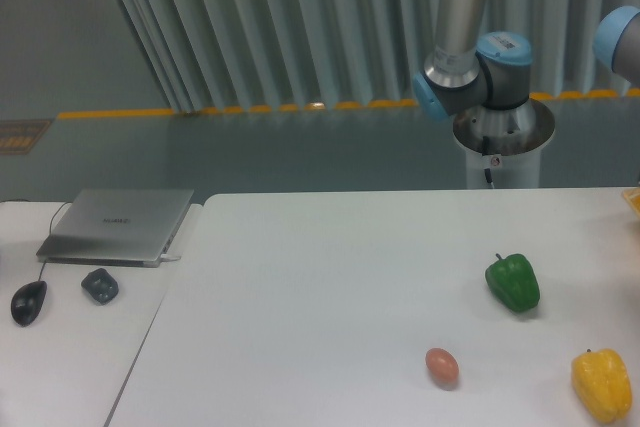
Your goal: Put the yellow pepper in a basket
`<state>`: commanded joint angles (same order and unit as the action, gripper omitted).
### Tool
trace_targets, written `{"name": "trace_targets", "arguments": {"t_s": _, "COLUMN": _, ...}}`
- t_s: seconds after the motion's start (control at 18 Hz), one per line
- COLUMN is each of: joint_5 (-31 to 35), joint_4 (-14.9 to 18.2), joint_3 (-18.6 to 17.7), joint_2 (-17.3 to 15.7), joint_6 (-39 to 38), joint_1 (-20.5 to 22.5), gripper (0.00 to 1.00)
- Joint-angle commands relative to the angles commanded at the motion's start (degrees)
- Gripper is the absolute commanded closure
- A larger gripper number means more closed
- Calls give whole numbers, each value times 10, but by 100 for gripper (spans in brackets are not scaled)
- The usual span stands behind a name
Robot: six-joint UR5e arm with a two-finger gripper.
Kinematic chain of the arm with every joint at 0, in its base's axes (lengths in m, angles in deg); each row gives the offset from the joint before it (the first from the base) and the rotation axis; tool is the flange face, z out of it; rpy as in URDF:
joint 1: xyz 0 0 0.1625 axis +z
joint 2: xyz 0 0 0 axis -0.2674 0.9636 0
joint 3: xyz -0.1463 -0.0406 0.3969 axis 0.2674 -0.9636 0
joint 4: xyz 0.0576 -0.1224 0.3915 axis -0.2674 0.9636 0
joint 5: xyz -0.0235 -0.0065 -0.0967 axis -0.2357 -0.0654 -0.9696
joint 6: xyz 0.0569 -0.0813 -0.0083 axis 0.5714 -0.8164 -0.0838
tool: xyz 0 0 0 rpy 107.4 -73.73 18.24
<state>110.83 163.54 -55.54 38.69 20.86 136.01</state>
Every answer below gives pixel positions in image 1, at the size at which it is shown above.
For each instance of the black computer mouse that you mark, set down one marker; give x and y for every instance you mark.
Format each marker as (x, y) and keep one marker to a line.
(27, 302)

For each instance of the yellow bell pepper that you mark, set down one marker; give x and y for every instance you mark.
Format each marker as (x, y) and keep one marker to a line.
(601, 381)

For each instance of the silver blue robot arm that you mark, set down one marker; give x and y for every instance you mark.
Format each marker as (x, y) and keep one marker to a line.
(466, 70)

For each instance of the green bell pepper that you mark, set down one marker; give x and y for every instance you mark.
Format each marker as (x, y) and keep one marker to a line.
(513, 282)

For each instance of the yellow basket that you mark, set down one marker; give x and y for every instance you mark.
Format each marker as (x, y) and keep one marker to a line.
(632, 198)

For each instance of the white pleated curtain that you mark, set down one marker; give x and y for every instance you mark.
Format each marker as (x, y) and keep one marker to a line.
(249, 54)

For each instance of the silver closed laptop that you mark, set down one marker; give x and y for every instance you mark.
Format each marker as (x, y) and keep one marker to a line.
(117, 227)

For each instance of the brown egg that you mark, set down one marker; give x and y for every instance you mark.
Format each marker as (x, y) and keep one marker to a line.
(442, 366)

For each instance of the small black plastic part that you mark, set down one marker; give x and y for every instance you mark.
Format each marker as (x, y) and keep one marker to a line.
(101, 286)

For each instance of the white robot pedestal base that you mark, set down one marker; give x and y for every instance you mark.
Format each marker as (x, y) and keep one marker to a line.
(503, 149)

